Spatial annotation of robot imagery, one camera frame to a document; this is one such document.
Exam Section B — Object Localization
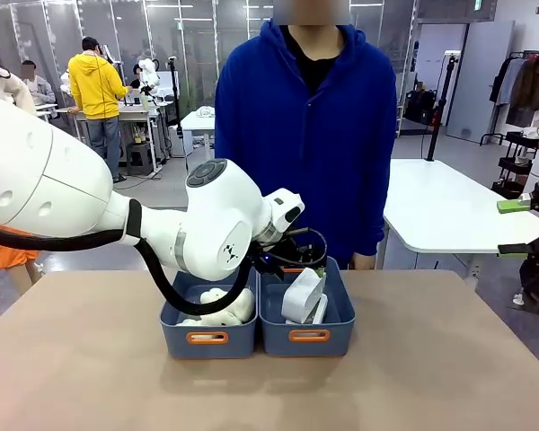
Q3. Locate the dark hanging coat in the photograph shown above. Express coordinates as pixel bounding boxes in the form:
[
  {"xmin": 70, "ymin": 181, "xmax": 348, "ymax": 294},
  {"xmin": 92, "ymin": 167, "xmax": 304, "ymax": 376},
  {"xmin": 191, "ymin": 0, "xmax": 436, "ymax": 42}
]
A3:
[{"xmin": 504, "ymin": 56, "xmax": 539, "ymax": 128}]

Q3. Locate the black clothes rack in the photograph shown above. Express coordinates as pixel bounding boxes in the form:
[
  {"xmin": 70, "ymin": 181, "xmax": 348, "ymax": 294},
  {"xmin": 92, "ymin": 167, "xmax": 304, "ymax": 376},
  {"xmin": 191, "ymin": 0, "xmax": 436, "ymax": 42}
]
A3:
[{"xmin": 479, "ymin": 49, "xmax": 539, "ymax": 145}]

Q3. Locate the cluttered background work desk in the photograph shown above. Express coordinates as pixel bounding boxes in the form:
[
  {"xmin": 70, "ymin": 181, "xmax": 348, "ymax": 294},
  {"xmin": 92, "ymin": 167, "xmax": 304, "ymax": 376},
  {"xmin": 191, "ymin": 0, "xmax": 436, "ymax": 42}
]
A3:
[{"xmin": 56, "ymin": 92, "xmax": 172, "ymax": 177}]

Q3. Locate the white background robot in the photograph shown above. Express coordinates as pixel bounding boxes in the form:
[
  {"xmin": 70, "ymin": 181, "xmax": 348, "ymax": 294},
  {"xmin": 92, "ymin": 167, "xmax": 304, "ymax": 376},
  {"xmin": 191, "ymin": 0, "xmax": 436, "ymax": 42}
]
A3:
[{"xmin": 132, "ymin": 57, "xmax": 163, "ymax": 98}]

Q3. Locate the person's left forearm blue sleeve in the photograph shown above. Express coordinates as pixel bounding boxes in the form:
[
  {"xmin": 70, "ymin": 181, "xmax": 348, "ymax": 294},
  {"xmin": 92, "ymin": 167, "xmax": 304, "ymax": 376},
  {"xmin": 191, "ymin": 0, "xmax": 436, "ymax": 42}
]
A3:
[{"xmin": 351, "ymin": 174, "xmax": 399, "ymax": 259}]

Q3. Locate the tall black tripod stand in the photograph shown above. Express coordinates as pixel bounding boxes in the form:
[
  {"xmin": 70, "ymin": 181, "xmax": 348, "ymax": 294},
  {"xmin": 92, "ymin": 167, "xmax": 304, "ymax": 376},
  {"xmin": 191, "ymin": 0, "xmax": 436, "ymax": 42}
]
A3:
[{"xmin": 425, "ymin": 50, "xmax": 461, "ymax": 163}]

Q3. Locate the blue basket holding clocks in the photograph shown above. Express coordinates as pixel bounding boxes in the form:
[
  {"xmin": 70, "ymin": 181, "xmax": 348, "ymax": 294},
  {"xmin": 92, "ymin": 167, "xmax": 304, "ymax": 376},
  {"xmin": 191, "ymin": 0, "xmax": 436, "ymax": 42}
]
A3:
[{"xmin": 256, "ymin": 256, "xmax": 357, "ymax": 358}]

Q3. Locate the person's left hand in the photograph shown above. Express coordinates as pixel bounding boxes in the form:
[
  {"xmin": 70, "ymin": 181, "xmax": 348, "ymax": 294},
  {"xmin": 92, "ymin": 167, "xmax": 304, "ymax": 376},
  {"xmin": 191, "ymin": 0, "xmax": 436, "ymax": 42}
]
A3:
[{"xmin": 352, "ymin": 251, "xmax": 377, "ymax": 271}]

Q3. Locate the large white table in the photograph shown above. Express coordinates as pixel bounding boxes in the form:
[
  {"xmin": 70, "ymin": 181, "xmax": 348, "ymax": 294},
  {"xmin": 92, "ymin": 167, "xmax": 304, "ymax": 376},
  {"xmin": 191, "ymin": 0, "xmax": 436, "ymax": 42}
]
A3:
[{"xmin": 380, "ymin": 157, "xmax": 539, "ymax": 271}]

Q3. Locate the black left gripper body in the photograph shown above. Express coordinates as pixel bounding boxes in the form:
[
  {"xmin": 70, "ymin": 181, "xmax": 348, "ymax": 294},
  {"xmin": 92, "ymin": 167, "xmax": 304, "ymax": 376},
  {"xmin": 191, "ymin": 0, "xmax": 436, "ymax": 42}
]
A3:
[{"xmin": 250, "ymin": 227, "xmax": 329, "ymax": 280}]

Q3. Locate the blue basket holding plush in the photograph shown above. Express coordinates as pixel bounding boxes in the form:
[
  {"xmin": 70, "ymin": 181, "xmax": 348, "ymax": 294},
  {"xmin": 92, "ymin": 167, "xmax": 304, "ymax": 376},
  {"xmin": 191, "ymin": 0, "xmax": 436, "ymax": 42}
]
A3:
[{"xmin": 159, "ymin": 268, "xmax": 260, "ymax": 360}]

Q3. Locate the grey step stool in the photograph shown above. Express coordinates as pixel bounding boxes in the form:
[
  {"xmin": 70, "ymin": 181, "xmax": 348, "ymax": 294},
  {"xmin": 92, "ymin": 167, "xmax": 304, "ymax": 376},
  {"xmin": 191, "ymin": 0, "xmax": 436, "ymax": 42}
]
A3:
[{"xmin": 125, "ymin": 142, "xmax": 156, "ymax": 177}]

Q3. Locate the small white background table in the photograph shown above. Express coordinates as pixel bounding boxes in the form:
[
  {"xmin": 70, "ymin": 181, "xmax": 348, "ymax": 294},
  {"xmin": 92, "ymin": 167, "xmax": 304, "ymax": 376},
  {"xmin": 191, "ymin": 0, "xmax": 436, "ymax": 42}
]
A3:
[{"xmin": 179, "ymin": 110, "xmax": 217, "ymax": 159}]

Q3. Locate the black bags pile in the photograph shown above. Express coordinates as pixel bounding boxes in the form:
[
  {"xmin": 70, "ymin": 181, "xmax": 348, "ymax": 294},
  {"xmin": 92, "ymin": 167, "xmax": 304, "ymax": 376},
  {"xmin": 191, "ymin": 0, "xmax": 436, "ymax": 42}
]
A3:
[{"xmin": 403, "ymin": 88, "xmax": 439, "ymax": 127}]

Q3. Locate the black utility cart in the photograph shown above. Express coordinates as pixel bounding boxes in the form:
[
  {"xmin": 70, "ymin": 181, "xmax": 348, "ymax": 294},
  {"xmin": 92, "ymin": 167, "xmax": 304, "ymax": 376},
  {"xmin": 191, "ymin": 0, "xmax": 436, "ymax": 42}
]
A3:
[{"xmin": 490, "ymin": 129, "xmax": 539, "ymax": 199}]

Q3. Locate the person in yellow hoodie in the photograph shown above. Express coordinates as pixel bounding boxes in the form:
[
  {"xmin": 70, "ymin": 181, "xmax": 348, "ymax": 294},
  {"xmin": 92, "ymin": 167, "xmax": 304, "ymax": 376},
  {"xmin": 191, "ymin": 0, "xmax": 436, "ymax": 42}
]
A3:
[{"xmin": 67, "ymin": 36, "xmax": 132, "ymax": 183}]

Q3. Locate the seated person grey top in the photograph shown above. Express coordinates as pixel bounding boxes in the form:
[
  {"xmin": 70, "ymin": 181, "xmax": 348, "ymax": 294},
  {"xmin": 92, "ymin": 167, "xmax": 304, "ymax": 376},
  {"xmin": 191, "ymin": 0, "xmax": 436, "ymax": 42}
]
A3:
[{"xmin": 19, "ymin": 60, "xmax": 57, "ymax": 119}]

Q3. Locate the black camera tripod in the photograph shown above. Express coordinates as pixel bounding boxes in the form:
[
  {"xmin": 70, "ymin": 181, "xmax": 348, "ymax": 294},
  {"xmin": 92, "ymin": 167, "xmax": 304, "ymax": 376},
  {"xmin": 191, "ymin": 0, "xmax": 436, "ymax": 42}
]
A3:
[{"xmin": 166, "ymin": 56, "xmax": 186, "ymax": 158}]

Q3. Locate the person in blue hoodie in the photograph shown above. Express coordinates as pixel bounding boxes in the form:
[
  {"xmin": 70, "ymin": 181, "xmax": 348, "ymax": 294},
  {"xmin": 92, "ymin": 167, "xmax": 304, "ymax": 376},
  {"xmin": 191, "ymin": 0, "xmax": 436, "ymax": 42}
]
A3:
[{"xmin": 214, "ymin": 20, "xmax": 399, "ymax": 271}]

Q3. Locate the white cloud plush keychain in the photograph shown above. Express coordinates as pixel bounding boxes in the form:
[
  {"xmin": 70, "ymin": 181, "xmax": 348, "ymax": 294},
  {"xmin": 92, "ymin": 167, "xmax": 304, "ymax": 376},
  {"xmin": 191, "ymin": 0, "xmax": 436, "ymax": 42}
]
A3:
[{"xmin": 199, "ymin": 287, "xmax": 256, "ymax": 326}]

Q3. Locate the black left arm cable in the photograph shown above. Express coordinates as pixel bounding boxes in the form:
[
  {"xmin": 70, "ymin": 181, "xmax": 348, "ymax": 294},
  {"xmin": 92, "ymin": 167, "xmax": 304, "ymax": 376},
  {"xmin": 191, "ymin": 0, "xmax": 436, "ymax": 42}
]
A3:
[{"xmin": 0, "ymin": 199, "xmax": 260, "ymax": 316}]

